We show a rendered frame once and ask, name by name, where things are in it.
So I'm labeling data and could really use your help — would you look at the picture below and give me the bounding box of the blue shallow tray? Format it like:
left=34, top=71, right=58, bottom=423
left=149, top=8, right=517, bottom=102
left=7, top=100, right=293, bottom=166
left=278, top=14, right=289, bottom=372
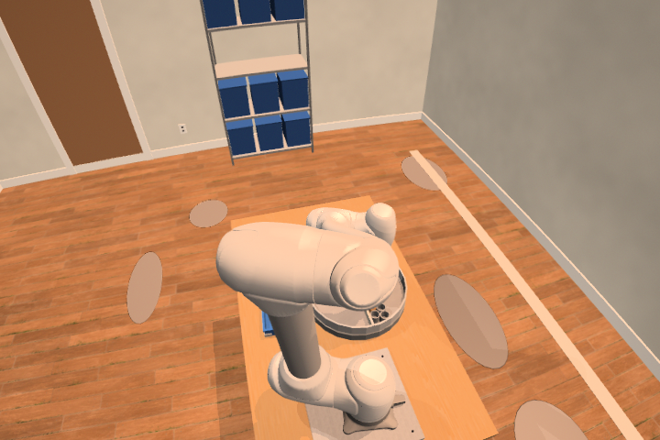
left=261, top=311, right=275, bottom=337

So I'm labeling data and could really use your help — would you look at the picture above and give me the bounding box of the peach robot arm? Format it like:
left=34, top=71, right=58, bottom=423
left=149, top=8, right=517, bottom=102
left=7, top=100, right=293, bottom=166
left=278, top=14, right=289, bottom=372
left=215, top=203, right=406, bottom=435

